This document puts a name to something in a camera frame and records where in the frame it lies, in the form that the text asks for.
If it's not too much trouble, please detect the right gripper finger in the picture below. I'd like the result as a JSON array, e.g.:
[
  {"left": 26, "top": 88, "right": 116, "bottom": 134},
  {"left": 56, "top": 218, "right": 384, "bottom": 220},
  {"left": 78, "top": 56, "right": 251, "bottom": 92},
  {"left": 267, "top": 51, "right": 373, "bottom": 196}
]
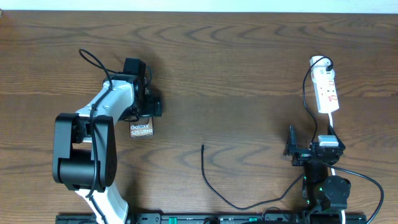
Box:
[
  {"left": 328, "top": 126, "right": 346, "bottom": 152},
  {"left": 283, "top": 126, "right": 298, "bottom": 156}
]

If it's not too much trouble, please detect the black USB charging cable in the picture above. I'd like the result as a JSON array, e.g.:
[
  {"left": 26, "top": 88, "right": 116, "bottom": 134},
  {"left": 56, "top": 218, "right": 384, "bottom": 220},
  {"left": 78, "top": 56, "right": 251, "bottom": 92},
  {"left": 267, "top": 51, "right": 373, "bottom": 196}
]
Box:
[{"left": 200, "top": 57, "right": 334, "bottom": 211}]

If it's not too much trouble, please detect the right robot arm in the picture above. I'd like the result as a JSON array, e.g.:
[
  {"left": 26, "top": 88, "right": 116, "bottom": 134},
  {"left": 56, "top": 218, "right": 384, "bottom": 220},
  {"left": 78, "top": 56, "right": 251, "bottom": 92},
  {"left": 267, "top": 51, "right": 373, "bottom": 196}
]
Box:
[{"left": 284, "top": 126, "right": 351, "bottom": 223}]

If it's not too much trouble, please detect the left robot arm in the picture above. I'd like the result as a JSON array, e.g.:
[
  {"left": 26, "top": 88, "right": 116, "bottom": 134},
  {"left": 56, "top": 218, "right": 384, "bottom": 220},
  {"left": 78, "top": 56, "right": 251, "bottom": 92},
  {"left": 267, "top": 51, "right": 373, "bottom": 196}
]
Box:
[{"left": 52, "top": 58, "right": 162, "bottom": 223}]

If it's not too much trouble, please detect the white power strip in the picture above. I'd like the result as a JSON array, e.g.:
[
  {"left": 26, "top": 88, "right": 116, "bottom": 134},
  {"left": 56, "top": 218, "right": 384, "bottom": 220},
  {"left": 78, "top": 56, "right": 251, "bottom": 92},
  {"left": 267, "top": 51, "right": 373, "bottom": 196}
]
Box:
[{"left": 310, "top": 55, "right": 339, "bottom": 114}]

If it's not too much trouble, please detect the white power strip cord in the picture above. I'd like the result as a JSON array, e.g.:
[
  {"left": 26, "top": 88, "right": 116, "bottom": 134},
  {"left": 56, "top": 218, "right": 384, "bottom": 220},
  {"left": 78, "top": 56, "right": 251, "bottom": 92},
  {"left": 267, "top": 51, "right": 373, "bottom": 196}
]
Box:
[{"left": 328, "top": 112, "right": 346, "bottom": 224}]

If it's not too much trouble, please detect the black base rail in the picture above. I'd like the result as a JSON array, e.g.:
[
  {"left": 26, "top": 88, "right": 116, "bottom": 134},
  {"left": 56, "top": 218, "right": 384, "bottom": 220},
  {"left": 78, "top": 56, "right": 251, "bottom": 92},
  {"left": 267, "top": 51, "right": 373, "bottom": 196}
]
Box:
[{"left": 55, "top": 212, "right": 367, "bottom": 224}]

